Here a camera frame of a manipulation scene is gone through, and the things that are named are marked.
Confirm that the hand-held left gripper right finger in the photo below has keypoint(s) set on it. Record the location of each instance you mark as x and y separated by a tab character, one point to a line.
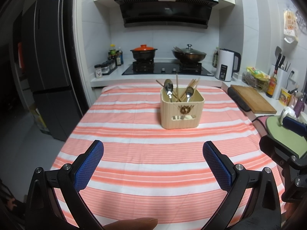
217	165

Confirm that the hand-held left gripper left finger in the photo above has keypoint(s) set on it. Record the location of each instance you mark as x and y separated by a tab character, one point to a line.
88	165

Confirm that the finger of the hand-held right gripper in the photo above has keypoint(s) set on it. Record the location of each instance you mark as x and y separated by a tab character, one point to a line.
275	148
293	125

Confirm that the cream plastic utensil holder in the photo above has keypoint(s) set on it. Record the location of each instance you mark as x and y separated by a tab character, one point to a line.
182	117

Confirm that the metal spoon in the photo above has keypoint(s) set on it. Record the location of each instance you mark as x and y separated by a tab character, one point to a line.
189	92
168	85

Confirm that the white teapot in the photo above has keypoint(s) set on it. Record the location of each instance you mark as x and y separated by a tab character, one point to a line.
287	113

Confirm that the purple cup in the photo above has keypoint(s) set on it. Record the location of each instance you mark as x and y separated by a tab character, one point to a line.
301	105

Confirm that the yellow printed mug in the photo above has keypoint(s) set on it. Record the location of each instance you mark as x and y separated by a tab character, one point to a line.
285	97

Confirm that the white knife holder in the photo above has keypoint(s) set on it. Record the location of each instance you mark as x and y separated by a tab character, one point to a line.
281	83

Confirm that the amber bottle red label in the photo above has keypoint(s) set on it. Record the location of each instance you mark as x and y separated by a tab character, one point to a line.
272	86

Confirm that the wooden cutting board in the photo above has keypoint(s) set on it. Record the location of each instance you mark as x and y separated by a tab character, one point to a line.
256	98

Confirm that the orange white striped tablecloth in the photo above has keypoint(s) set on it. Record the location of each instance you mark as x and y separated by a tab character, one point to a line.
148	153

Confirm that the dark rolling pin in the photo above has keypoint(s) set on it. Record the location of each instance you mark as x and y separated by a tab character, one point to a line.
238	99

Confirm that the yellow snack bag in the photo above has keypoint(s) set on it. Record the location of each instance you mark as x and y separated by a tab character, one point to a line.
257	73

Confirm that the grey spatula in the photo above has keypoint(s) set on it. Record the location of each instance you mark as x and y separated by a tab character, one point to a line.
278	51

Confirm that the white electric kettle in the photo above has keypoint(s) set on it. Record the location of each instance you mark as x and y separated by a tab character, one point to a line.
224	67

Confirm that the white label spice jar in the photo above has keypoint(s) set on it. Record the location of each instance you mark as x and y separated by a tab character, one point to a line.
98	71

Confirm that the hanging printed yellow bag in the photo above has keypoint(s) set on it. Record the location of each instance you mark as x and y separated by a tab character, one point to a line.
290	26

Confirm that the rack of dark spice jars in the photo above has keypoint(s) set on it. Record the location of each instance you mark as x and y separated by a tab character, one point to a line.
108	67

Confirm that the dark grey refrigerator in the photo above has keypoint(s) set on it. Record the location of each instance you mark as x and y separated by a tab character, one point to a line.
52	64

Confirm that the black glass cooktop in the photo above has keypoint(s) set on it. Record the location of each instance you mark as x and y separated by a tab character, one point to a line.
165	70

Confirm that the dark sauce bottle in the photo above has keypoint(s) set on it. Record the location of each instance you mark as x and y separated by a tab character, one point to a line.
119	57

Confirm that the dark wok with lid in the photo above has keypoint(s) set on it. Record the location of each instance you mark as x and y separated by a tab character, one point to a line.
189	55

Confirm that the black clay pot orange lid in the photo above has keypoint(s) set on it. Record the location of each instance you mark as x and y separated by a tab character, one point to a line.
144	52

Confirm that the red hanging item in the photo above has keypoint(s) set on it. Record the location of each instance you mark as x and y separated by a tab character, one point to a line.
21	55

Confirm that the black range hood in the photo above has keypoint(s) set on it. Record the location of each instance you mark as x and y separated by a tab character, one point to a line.
165	9

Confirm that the white wall socket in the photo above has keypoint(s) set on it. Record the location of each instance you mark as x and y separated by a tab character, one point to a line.
292	74

